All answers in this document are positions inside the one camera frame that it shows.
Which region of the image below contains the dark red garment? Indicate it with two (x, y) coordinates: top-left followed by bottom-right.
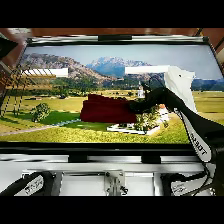
(79, 93), (138, 125)

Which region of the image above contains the silver frame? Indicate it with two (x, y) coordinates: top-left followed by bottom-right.
(0, 34), (224, 197)

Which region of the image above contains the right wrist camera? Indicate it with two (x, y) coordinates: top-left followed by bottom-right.
(140, 81), (152, 98)

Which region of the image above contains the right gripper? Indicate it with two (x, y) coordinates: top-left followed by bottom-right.
(128, 87), (170, 115)

